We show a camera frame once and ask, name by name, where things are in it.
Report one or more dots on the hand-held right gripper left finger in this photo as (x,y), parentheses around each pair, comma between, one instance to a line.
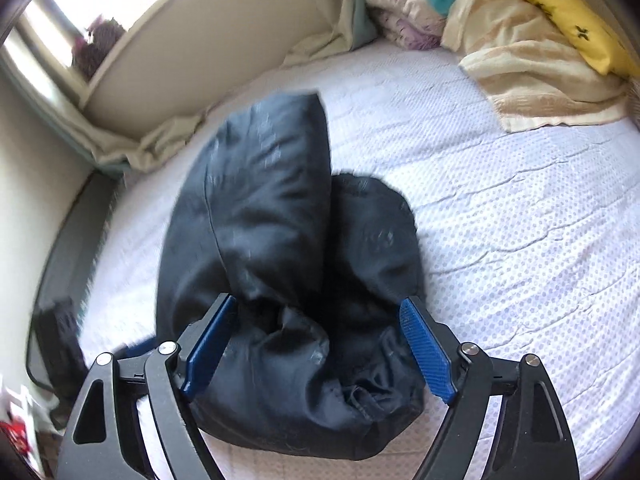
(210,350)

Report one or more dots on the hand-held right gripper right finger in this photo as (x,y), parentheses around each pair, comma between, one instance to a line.
(425,355)

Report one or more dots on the black lined coat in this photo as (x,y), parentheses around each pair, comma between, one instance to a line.
(260,210)

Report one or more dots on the red patterned item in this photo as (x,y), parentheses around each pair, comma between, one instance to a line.
(12,437)

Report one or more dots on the cream blanket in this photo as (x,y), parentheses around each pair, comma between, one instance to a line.
(525,60)

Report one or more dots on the potted plant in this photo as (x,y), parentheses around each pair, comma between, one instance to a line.
(97,45)

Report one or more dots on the floral patchwork quilt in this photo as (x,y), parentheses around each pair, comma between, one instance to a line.
(400,5)

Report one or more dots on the window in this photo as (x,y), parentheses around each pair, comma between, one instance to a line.
(45,25)

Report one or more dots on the yellow pillow with black print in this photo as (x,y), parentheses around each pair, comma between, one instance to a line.
(575,15)

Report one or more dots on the dark bed frame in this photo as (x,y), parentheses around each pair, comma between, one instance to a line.
(65,270)

